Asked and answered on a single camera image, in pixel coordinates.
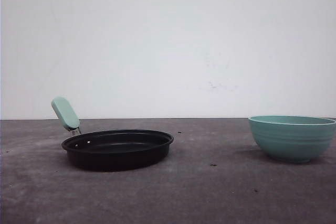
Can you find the black frying pan green handle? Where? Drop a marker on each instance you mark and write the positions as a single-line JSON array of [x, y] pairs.
[[110, 150]]

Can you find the teal ceramic bowl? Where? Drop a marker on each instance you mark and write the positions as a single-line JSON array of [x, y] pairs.
[[295, 139]]

